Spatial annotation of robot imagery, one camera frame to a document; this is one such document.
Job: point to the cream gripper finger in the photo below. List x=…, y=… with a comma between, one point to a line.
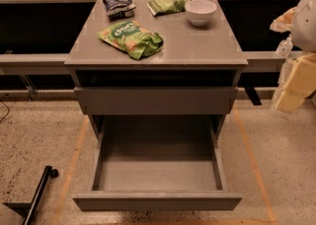
x=283, y=23
x=297, y=81

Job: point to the green rice chip bag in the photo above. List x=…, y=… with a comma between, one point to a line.
x=132, y=39

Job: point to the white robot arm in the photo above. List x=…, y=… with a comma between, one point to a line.
x=302, y=37

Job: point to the grey drawer cabinet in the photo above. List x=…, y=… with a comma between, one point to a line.
x=151, y=64

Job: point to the green snack bag at back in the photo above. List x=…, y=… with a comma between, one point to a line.
x=163, y=7

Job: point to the dark blue snack bag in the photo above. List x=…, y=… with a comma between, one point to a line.
x=119, y=8

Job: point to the open grey lower drawer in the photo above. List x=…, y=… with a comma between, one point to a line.
x=157, y=163

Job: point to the closed grey upper drawer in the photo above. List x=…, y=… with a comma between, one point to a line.
x=141, y=101

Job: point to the white bowl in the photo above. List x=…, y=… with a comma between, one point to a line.
x=200, y=12

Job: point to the black metal stand leg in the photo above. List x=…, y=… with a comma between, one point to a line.
x=27, y=210

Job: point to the grey metal rail frame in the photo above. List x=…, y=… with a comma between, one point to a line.
x=36, y=37

